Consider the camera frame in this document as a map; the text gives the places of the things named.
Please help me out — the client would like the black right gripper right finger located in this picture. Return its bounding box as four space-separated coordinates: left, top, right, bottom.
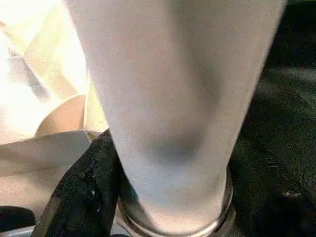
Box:
232 153 316 237

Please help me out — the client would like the white plastic table top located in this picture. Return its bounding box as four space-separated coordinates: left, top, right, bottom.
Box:
0 0 131 237

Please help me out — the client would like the white plastic table leg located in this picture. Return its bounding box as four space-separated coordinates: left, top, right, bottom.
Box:
63 0 288 237

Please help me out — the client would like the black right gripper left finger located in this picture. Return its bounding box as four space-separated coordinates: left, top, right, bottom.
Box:
31 129 119 237

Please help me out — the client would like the black work mat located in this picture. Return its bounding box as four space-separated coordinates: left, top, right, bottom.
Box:
0 0 316 237

